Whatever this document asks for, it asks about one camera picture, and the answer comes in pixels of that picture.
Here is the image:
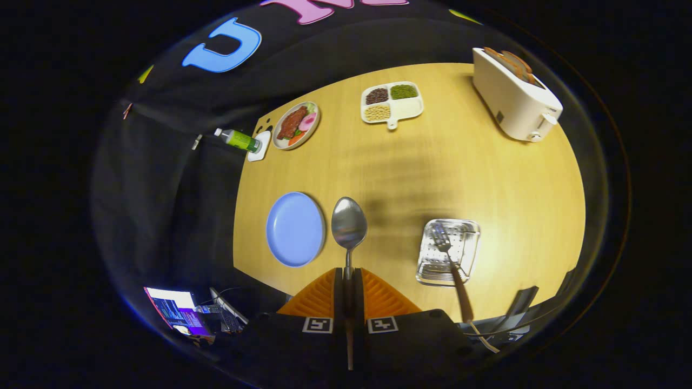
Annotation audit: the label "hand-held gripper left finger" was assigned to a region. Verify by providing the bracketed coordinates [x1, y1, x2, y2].
[230, 267, 348, 381]

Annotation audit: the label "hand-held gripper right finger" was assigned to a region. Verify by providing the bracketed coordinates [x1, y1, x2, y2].
[355, 267, 477, 381]

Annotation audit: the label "metal fork wooden handle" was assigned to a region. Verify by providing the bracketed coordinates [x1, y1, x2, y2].
[431, 224, 475, 324]

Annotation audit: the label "metal wire basket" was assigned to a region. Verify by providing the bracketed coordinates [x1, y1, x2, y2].
[415, 218, 481, 287]

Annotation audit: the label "metal spoon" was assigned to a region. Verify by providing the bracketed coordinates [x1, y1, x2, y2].
[331, 197, 369, 371]

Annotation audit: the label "grey keyboard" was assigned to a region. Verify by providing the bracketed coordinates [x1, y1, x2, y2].
[209, 287, 250, 331]

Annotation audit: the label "laptop with lit screen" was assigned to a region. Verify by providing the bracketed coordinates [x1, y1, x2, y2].
[144, 287, 215, 340]

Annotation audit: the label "blue round plate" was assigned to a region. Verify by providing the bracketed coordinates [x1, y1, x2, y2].
[265, 191, 327, 268]

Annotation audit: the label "white square coaster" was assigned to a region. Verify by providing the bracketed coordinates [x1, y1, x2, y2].
[247, 131, 271, 162]

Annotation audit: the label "green label plastic bottle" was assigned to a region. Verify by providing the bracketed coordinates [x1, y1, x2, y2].
[214, 128, 263, 154]

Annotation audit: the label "plate of toy food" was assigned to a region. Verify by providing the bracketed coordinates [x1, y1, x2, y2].
[272, 101, 321, 151]

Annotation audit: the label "white divided bean tray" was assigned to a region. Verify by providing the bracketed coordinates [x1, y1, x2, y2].
[361, 81, 424, 131]

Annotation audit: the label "white toaster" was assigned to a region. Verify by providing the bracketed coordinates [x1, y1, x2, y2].
[472, 47, 564, 143]

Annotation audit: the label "brown bread slices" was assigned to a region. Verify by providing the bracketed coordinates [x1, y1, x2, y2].
[483, 46, 537, 85]

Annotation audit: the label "white cable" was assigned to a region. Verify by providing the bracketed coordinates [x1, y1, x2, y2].
[466, 321, 502, 354]

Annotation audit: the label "black metal bracket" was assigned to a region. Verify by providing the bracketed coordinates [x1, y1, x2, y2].
[556, 267, 577, 297]
[504, 286, 540, 328]

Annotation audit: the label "black cable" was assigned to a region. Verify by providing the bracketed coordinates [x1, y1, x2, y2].
[465, 300, 564, 339]

